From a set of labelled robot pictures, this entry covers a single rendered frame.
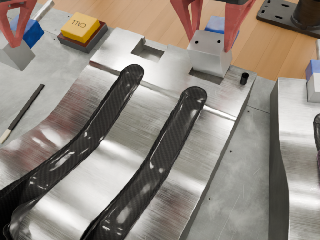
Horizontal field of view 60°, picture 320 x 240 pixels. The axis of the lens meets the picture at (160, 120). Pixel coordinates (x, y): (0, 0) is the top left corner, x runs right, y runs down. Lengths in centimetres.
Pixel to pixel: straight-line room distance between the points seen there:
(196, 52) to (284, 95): 17
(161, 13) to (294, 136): 41
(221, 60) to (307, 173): 18
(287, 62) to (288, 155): 24
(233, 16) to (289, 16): 34
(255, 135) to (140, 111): 20
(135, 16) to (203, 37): 31
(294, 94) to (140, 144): 26
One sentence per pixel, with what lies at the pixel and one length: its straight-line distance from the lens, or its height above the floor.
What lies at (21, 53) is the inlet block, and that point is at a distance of 50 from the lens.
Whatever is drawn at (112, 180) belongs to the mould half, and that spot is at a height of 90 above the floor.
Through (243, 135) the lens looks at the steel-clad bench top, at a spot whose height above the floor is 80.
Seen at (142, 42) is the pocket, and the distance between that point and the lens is 51.
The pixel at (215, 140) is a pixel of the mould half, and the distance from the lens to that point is 39.
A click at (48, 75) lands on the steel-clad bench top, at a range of 63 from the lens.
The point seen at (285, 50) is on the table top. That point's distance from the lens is 63.
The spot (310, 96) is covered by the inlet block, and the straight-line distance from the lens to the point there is 48.
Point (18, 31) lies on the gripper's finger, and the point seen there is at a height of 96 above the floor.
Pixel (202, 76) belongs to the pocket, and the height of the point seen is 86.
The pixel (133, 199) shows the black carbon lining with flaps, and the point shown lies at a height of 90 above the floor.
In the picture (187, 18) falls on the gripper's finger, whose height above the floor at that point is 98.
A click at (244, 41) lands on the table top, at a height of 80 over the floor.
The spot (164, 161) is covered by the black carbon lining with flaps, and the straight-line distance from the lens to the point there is 39.
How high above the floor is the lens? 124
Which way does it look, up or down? 60 degrees down
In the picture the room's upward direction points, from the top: 11 degrees counter-clockwise
